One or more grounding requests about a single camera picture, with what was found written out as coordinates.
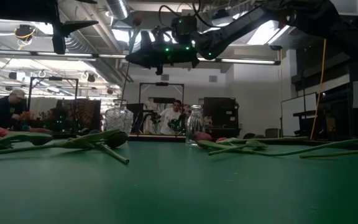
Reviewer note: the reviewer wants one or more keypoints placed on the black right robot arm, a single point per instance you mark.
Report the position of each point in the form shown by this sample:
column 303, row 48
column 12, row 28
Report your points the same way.
column 337, row 25

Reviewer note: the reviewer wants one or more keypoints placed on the small clear bottle vase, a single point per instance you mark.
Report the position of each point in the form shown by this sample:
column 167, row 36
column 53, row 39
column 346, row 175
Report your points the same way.
column 195, row 124

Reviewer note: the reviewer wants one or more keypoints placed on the black chair back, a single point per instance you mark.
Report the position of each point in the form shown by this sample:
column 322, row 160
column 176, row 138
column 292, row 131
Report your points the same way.
column 253, row 136

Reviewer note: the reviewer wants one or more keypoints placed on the green table mat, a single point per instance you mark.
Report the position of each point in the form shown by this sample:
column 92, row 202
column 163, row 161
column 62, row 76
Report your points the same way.
column 179, row 193

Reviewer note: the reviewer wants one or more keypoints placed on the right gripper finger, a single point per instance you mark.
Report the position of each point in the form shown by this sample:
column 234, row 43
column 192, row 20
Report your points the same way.
column 147, row 46
column 141, row 59

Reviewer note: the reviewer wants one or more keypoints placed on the wall vent grille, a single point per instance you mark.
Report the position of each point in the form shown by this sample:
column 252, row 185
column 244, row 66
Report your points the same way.
column 213, row 78
column 165, row 77

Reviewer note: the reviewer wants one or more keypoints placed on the dark patterned cloth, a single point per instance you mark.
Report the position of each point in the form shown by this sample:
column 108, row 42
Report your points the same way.
column 87, row 113

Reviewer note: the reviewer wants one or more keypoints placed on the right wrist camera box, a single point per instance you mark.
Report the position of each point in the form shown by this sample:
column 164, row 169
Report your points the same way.
column 183, row 28

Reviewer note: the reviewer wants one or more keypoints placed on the whiteboard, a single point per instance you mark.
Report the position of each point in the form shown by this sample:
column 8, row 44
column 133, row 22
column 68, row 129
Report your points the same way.
column 297, row 115

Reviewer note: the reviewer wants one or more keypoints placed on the black station frame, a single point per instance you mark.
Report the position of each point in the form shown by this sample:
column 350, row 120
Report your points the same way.
column 162, row 84
column 54, row 78

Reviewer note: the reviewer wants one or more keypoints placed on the black cabinet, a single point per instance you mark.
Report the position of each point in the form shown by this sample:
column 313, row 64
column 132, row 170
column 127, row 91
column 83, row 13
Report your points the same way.
column 221, row 115

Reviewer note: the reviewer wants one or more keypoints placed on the ribbed silver air duct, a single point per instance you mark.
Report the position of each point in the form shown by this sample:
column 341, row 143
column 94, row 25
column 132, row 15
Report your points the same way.
column 76, row 43

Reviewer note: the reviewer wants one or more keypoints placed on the black ceiling camera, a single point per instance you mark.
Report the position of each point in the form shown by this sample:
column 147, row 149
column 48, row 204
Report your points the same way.
column 275, row 47

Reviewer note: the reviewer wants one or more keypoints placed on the grey bin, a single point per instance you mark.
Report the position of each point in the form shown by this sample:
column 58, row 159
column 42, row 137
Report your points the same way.
column 272, row 133

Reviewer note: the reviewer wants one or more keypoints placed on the textured round crystal vase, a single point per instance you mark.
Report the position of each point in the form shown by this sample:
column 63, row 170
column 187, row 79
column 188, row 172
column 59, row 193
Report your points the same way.
column 118, row 119

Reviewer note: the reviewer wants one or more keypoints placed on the person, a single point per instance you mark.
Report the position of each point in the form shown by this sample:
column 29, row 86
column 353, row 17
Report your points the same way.
column 6, row 112
column 169, row 119

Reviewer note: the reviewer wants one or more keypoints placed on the smooth silver air duct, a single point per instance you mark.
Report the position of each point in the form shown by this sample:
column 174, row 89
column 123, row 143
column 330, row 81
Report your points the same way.
column 118, row 9

